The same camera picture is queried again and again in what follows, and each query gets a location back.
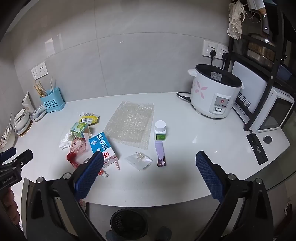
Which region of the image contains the clear bubble wrap sheet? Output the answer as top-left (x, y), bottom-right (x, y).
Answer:
top-left (103, 101), bottom-right (155, 149)

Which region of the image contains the black rice cooker power cord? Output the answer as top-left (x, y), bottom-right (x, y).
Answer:
top-left (176, 92), bottom-right (192, 102)

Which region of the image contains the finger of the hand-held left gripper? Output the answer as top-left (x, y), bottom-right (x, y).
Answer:
top-left (1, 149), bottom-right (33, 173)
top-left (0, 148), bottom-right (16, 163)

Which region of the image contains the purple sachet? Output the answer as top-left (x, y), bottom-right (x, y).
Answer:
top-left (155, 142), bottom-right (167, 167)

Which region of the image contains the white pot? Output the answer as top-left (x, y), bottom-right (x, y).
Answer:
top-left (0, 125), bottom-right (15, 149)

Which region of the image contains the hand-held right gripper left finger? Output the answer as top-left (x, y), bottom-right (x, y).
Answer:
top-left (24, 151), bottom-right (105, 241)

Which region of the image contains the black remote control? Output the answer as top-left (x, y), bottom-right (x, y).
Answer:
top-left (246, 134), bottom-right (268, 165)

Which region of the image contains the green and white carton box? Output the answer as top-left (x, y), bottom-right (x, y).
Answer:
top-left (70, 122), bottom-right (92, 142)

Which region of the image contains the blue and white milk carton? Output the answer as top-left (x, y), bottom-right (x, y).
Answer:
top-left (88, 133), bottom-right (119, 168)

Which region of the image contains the red mesh net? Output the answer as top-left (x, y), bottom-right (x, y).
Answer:
top-left (66, 137), bottom-right (86, 168)

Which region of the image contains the white bowl with lid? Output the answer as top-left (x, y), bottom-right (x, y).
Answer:
top-left (13, 108), bottom-right (31, 132)

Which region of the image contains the dark blue bowl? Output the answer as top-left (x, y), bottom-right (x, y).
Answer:
top-left (277, 65), bottom-right (293, 80)

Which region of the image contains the white pill bottle green label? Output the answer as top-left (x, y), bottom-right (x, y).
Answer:
top-left (154, 120), bottom-right (167, 141)

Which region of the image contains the bundle of wooden chopsticks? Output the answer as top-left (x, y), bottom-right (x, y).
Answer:
top-left (33, 81), bottom-right (49, 98)

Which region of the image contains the white rice cooker pink flower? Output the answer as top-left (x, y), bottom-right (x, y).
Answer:
top-left (187, 64), bottom-right (245, 120)

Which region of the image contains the metal pot with glass lid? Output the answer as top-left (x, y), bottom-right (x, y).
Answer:
top-left (246, 34), bottom-right (278, 65)

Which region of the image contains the wooden trivet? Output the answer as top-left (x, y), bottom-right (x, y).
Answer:
top-left (15, 120), bottom-right (33, 137)

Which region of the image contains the yellow snack wrapper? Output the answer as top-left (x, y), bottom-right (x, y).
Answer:
top-left (79, 112), bottom-right (100, 126)

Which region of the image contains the blue striped plate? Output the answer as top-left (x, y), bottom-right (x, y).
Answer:
top-left (31, 104), bottom-right (48, 122)

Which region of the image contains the person's left hand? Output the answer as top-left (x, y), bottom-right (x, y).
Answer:
top-left (2, 188), bottom-right (18, 224)

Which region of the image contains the kitchen knife with dark handle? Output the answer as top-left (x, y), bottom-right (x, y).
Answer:
top-left (247, 0), bottom-right (271, 35)

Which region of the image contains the white jug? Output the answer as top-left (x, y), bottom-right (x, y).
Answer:
top-left (21, 91), bottom-right (31, 109)

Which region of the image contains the crumpled white tissue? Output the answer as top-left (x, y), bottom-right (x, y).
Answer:
top-left (59, 130), bottom-right (74, 150)

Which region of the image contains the white mesh cloth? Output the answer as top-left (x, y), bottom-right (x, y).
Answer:
top-left (227, 0), bottom-right (245, 39)

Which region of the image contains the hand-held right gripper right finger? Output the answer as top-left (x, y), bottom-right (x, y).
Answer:
top-left (195, 151), bottom-right (274, 241)

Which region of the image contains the red and white ointment tube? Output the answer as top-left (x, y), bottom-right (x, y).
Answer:
top-left (84, 158), bottom-right (109, 178)

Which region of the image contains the clear bag with white beads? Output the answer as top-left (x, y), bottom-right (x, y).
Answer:
top-left (124, 152), bottom-right (153, 171)

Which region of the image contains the black metal rack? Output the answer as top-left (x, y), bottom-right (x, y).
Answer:
top-left (223, 0), bottom-right (296, 132)

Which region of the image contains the white microwave oven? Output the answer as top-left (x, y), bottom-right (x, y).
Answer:
top-left (232, 89), bottom-right (295, 133)

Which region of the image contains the blue plastic utensil holder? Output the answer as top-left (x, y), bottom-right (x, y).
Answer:
top-left (40, 87), bottom-right (66, 113)

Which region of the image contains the black trash bin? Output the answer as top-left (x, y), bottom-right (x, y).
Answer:
top-left (110, 208), bottom-right (148, 241)

